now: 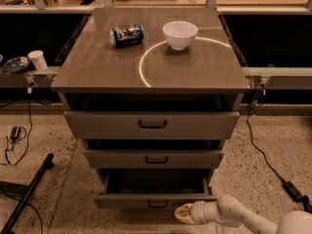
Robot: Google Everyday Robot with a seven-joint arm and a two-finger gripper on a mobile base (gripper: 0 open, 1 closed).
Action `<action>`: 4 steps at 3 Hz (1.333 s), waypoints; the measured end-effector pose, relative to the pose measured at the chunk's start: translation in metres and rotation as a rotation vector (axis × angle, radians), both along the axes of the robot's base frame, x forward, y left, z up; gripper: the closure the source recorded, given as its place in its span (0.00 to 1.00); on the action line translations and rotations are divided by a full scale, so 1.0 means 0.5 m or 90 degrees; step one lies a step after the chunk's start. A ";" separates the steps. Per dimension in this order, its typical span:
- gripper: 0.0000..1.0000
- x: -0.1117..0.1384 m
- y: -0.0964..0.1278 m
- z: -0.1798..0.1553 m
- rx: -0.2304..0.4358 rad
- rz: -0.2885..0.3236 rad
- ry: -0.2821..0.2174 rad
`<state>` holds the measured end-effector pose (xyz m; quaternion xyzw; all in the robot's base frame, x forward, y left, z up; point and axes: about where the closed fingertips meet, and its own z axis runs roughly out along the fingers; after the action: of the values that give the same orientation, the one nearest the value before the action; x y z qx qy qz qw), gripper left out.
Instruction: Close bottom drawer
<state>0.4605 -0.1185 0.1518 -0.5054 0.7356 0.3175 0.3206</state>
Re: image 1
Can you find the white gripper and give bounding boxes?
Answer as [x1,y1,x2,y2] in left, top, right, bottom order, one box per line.
[175,201,241,227]

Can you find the grey drawer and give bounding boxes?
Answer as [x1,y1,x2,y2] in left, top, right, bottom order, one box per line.
[64,111,240,140]
[94,169,216,210]
[84,149,223,169]

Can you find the grey drawer cabinet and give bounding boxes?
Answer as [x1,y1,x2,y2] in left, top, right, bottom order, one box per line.
[51,6,253,193]

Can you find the black pole on floor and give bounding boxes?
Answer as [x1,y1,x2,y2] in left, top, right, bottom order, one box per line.
[1,153,54,234]

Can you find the white bowl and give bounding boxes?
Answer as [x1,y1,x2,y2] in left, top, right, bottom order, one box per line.
[162,20,198,51]

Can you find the black power adapter left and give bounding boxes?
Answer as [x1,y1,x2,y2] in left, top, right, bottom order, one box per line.
[10,126,20,141]

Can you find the blue soda can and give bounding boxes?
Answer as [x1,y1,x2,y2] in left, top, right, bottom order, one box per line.
[109,24,144,48]

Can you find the white paper cup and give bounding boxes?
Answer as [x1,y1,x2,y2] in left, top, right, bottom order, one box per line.
[27,50,48,71]

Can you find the dark blue plate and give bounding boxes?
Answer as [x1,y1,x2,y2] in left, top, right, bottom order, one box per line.
[3,57,30,74]

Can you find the black cable with adapter right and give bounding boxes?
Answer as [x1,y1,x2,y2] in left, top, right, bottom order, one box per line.
[246,85,312,215]

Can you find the black cable left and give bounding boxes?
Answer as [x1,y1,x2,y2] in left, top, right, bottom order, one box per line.
[0,86,35,167]

